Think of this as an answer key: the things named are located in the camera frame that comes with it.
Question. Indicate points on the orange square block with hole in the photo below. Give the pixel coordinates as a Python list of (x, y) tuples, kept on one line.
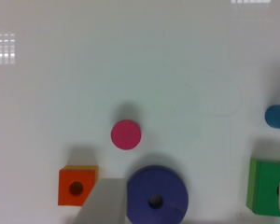
[(76, 183)]

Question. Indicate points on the purple round ring block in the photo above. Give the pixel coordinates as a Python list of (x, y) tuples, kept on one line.
[(156, 195)]

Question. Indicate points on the green square block with hole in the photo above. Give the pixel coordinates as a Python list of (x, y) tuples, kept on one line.
[(263, 187)]

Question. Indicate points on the pink round disc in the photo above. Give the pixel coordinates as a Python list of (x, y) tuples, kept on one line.
[(126, 134)]

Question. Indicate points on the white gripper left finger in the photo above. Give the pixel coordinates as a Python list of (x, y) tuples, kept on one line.
[(106, 204)]

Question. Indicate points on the blue cylinder block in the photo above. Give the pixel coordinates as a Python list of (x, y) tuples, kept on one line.
[(272, 116)]

